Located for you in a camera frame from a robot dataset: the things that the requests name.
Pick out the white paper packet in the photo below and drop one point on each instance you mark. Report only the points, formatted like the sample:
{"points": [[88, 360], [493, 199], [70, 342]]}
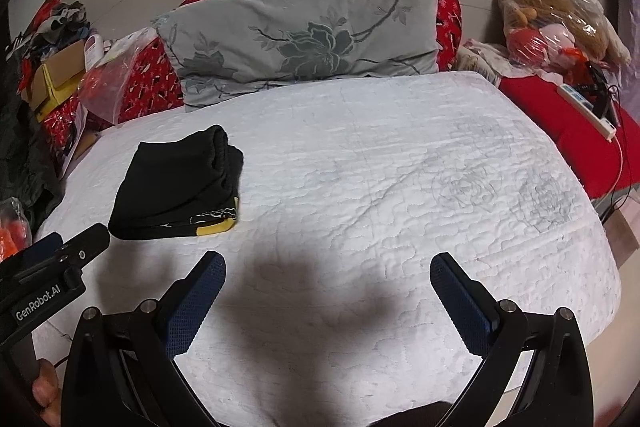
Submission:
{"points": [[75, 142]]}

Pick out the white quilted bed cover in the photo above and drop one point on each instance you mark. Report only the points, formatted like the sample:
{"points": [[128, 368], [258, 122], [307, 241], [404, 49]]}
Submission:
{"points": [[375, 182]]}

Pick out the orange plastic bag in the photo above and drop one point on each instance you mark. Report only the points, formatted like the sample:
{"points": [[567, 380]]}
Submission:
{"points": [[12, 237]]}

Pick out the plastic bag of plush toys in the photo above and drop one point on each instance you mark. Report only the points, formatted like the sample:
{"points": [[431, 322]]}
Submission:
{"points": [[545, 12]]}

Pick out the pile of small clothes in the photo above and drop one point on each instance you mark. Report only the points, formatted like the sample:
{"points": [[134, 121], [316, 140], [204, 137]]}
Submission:
{"points": [[62, 19]]}

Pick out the white bottle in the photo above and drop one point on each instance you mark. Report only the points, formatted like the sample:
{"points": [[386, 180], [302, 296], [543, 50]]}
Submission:
{"points": [[93, 49]]}

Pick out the cardboard box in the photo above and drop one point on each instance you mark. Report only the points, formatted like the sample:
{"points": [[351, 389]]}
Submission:
{"points": [[62, 67]]}

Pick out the clear plastic bag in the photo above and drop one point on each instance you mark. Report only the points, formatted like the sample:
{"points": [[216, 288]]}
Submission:
{"points": [[107, 77]]}

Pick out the person's left hand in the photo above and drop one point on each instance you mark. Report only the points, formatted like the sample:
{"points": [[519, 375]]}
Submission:
{"points": [[46, 392]]}

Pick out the black device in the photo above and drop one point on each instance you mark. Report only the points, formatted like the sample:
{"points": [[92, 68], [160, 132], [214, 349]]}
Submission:
{"points": [[602, 99]]}

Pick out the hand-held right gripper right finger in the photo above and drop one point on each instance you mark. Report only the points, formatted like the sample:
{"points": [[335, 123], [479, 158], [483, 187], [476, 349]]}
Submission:
{"points": [[460, 307]]}

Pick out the floral cloth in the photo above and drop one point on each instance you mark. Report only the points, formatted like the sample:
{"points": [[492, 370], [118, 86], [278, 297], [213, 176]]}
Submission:
{"points": [[480, 57]]}

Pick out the red printed blanket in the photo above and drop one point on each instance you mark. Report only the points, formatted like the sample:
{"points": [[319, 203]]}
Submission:
{"points": [[448, 7]]}

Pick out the white power strip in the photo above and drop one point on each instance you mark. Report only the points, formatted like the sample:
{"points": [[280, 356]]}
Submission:
{"points": [[585, 107]]}

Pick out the dark green cloth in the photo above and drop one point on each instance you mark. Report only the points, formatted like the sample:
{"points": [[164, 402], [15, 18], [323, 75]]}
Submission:
{"points": [[25, 157]]}

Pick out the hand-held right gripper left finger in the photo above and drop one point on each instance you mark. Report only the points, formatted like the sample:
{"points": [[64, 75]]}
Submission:
{"points": [[195, 307]]}

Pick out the red sheet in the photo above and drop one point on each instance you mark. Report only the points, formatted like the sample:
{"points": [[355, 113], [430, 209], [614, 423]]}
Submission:
{"points": [[565, 142]]}

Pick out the black pants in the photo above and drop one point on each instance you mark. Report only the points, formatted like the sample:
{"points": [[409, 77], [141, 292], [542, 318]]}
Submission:
{"points": [[170, 187]]}

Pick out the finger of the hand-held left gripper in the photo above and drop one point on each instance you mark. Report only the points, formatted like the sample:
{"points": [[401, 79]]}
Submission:
{"points": [[92, 239]]}

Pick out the grey floral pillow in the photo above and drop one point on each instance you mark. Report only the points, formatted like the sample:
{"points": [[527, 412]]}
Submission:
{"points": [[300, 32]]}

